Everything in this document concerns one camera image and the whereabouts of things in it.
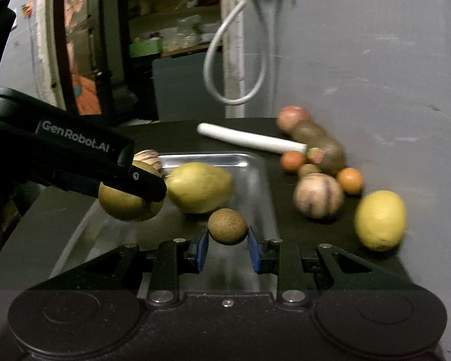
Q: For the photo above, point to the dark cabinet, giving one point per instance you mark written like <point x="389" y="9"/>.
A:
<point x="188" y="86"/>

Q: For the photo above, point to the pale door frame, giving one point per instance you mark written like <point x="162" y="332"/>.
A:
<point x="45" y="45"/>

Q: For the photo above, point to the clear plastic bags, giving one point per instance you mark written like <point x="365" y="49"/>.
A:
<point x="188" y="26"/>

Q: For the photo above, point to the yellow lemon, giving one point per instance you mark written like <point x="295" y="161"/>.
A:
<point x="379" y="220"/>

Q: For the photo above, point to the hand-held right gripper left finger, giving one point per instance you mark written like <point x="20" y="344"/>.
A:
<point x="201" y="251"/>

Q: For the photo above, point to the green box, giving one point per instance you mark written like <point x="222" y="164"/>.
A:
<point x="146" y="47"/>

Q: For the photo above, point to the striped pepino melon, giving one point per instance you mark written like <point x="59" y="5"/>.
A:
<point x="150" y="157"/>
<point x="317" y="196"/>

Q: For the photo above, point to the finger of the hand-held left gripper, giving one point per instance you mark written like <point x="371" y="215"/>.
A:
<point x="150" y="188"/>

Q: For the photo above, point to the metal tray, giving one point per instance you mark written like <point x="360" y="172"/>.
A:
<point x="255" y="184"/>

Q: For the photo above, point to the large brown kiwi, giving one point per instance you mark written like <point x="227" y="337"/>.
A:
<point x="332" y="156"/>

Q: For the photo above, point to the dark wooden door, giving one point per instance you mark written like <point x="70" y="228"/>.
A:
<point x="112" y="45"/>

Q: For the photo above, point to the white tube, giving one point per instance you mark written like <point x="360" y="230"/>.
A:
<point x="248" y="140"/>

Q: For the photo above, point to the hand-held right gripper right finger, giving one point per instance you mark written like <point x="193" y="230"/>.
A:
<point x="254" y="251"/>

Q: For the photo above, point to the small orange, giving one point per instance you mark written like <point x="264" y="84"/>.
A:
<point x="349" y="180"/>
<point x="292" y="161"/>

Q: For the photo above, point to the brown-green pear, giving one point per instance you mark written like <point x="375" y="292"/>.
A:
<point x="124" y="207"/>

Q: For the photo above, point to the small brown kiwi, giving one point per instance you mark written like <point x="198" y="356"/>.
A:
<point x="227" y="226"/>
<point x="308" y="170"/>

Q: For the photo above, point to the yellow-green lemon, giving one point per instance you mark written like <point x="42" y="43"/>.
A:
<point x="199" y="188"/>

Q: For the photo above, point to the red apple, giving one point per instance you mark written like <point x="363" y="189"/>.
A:
<point x="291" y="116"/>

